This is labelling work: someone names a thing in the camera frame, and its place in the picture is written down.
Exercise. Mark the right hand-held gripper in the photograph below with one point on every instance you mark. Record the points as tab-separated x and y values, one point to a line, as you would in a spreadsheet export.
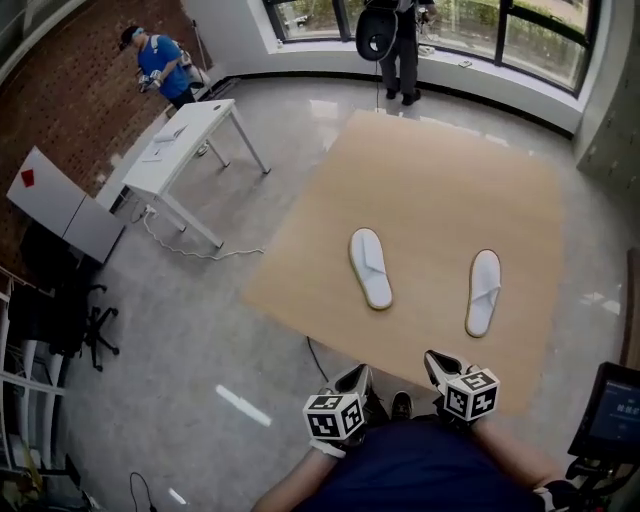
472	395

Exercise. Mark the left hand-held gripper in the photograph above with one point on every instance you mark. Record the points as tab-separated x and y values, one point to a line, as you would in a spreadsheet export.
330	420

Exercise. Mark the white slipper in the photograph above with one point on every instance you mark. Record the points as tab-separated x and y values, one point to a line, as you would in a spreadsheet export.
372	280
482	300

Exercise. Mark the person's left forearm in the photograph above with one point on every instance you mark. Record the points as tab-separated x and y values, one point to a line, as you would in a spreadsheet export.
295	485

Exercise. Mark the person's right forearm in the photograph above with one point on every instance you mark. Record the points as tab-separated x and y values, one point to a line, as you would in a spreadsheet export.
510	455

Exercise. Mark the person's black shoe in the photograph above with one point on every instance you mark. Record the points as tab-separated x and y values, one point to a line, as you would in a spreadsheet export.
401	406

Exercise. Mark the person's navy shirt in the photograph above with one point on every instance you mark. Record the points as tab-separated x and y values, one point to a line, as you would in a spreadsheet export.
425	470

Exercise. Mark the black tablet screen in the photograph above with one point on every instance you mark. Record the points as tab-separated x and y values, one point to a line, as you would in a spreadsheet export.
617	410

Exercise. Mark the wooden table with white legs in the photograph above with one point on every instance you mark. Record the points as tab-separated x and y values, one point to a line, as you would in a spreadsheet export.
425	190

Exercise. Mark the black tablet stand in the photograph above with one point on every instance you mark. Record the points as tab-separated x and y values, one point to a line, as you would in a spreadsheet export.
595	475

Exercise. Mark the brown wooden boards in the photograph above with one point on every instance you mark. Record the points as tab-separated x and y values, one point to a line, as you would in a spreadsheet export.
632	310

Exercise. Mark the grey metal cabinet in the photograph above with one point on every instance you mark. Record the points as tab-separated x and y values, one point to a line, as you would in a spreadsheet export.
615	125

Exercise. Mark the white paper sheet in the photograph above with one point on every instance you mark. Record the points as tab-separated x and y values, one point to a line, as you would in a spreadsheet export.
152	156

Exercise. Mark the white desk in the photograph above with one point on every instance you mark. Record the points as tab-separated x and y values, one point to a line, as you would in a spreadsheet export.
200	120

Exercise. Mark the small white device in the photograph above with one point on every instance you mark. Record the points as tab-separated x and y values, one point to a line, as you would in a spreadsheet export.
465	63

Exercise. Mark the white paper stack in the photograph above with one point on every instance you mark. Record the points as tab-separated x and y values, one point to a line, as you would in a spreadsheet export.
167	136

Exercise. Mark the white shelf rack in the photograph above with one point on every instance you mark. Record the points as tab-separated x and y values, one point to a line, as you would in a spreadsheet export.
30	384

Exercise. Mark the black framed window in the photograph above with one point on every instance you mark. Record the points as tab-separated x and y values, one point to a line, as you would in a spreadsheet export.
500	35

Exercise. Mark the black round bag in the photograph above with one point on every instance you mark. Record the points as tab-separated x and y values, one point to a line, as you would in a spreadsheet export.
362	35

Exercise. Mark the white cabinet with red mark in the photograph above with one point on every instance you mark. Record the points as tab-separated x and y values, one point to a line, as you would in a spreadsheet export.
55	205

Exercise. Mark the white pole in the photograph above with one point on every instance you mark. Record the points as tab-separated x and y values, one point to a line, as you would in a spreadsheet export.
201	50

